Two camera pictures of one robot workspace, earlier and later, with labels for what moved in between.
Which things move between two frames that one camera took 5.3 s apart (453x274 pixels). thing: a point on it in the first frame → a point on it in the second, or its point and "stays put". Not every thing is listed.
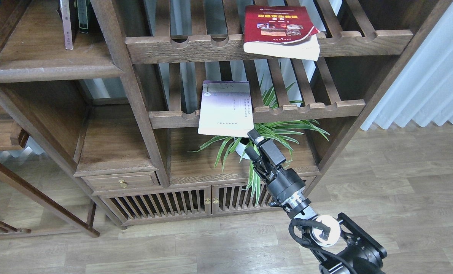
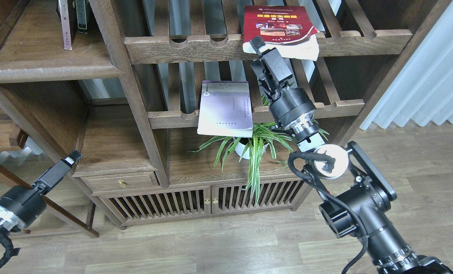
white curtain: [434, 86] stays put
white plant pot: [239, 150] stays put
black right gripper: [285, 182] → [293, 108]
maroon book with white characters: [68, 10] stays put
